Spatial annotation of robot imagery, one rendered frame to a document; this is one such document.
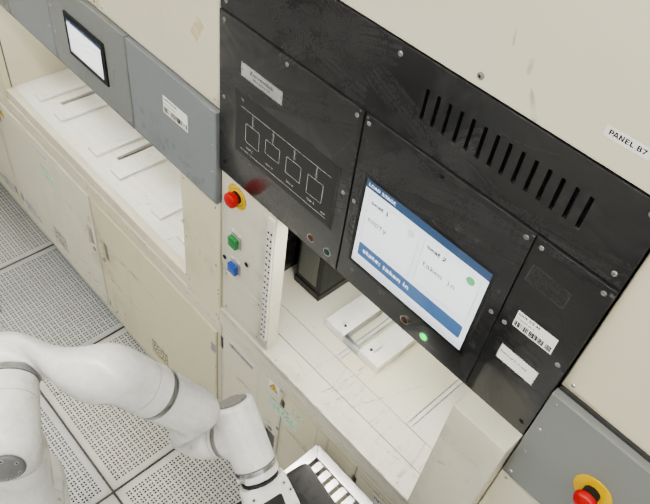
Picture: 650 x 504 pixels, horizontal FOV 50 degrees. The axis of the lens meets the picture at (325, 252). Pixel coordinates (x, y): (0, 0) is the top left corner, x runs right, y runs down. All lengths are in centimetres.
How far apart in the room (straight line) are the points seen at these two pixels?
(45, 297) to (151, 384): 217
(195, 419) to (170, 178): 137
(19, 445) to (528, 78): 85
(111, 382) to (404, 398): 102
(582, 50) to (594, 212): 21
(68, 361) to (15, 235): 249
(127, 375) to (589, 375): 69
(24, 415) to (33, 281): 225
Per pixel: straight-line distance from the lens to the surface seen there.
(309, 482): 156
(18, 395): 111
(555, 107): 94
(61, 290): 327
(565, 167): 96
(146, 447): 279
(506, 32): 94
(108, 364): 107
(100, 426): 285
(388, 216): 123
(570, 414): 119
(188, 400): 118
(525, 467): 135
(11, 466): 110
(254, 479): 137
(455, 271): 117
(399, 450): 184
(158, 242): 223
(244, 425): 133
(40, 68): 295
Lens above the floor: 247
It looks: 47 degrees down
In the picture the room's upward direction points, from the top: 9 degrees clockwise
